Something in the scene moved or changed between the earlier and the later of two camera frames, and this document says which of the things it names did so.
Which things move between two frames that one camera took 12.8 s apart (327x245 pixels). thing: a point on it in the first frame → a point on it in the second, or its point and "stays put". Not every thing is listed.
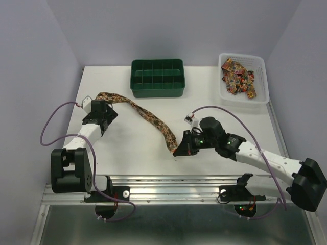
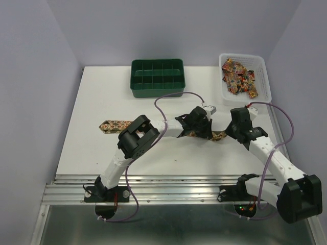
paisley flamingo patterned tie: (113, 98) → (117, 126)
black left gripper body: (110, 115) → (203, 126)
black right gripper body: (194, 142) → (231, 130)
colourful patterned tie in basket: (237, 79) stays put
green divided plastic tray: (157, 78) stays put
